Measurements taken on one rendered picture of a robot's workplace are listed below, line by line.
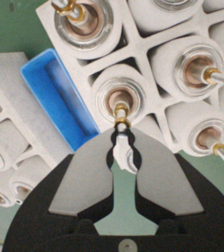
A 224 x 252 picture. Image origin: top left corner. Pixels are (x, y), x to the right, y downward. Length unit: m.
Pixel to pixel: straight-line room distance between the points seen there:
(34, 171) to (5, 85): 0.22
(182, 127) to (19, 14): 0.53
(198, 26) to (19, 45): 0.48
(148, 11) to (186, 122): 0.18
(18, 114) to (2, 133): 0.06
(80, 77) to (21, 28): 0.31
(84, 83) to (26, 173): 0.26
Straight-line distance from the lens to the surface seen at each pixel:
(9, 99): 0.38
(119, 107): 0.17
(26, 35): 0.54
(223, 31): 0.32
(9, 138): 0.38
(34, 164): 0.42
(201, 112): 0.27
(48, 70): 0.50
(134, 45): 0.28
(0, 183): 0.49
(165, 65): 0.22
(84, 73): 0.28
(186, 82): 0.23
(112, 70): 0.21
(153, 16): 0.22
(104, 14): 0.21
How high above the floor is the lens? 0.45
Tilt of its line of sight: 62 degrees down
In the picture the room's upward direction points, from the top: 176 degrees counter-clockwise
